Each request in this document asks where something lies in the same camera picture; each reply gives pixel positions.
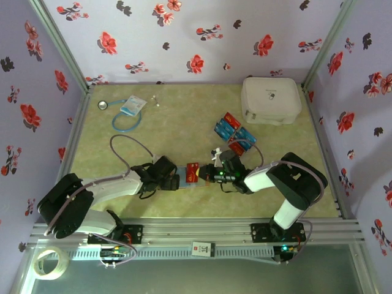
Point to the red blue packets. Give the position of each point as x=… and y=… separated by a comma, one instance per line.
x=235, y=133

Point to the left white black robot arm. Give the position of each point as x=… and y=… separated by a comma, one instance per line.
x=116, y=186

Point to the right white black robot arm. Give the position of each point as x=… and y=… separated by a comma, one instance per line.
x=260, y=182

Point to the blue credit card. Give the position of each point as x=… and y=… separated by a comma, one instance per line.
x=246, y=135
x=223, y=128

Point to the white blue plastic packet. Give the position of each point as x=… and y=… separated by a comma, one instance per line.
x=133, y=104

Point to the white red label tag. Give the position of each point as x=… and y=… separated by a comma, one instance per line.
x=202, y=248

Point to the white medical pouch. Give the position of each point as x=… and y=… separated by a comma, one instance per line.
x=269, y=98

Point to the small electronics board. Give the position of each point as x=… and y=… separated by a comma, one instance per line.
x=286, y=249
x=114, y=252

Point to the blue stethoscope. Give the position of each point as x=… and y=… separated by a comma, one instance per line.
x=103, y=105

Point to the clear tape roll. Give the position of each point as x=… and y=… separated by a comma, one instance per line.
x=50, y=276

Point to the aluminium frame rail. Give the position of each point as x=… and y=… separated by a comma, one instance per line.
x=196, y=229

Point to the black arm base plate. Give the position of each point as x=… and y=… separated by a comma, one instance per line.
x=260, y=232
x=134, y=234

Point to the aluminium side rail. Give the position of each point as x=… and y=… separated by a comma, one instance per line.
x=320, y=137
x=80, y=122

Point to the aluminium corner post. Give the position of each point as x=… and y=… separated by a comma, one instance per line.
x=60, y=46
x=327, y=46

